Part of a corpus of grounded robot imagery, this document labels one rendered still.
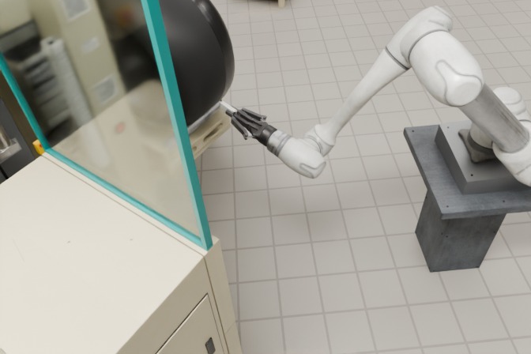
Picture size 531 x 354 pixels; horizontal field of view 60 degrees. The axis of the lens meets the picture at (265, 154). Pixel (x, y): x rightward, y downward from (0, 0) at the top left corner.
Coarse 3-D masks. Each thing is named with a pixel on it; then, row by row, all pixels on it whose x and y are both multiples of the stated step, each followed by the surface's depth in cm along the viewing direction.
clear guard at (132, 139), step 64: (0, 0) 82; (64, 0) 69; (128, 0) 60; (0, 64) 100; (64, 64) 82; (128, 64) 70; (64, 128) 102; (128, 128) 83; (128, 192) 103; (192, 192) 82
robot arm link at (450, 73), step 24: (432, 48) 122; (456, 48) 119; (432, 72) 120; (456, 72) 116; (480, 72) 118; (456, 96) 118; (480, 96) 129; (480, 120) 137; (504, 120) 139; (504, 144) 148; (528, 144) 150; (528, 168) 153
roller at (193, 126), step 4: (220, 100) 188; (216, 104) 186; (212, 108) 185; (216, 108) 186; (208, 112) 183; (212, 112) 185; (204, 116) 182; (208, 116) 183; (196, 120) 180; (200, 120) 181; (204, 120) 182; (192, 124) 178; (196, 124) 179; (200, 124) 181; (188, 128) 177; (192, 128) 178; (196, 128) 180; (188, 132) 177; (192, 132) 179
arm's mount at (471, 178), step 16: (448, 128) 195; (464, 128) 194; (448, 144) 190; (464, 144) 188; (448, 160) 191; (464, 160) 183; (496, 160) 181; (464, 176) 178; (480, 176) 177; (496, 176) 176; (512, 176) 176; (464, 192) 180; (480, 192) 181
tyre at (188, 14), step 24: (168, 0) 145; (192, 0) 150; (168, 24) 142; (192, 24) 147; (216, 24) 153; (192, 48) 147; (216, 48) 154; (192, 72) 148; (216, 72) 157; (192, 96) 154; (216, 96) 166; (192, 120) 166
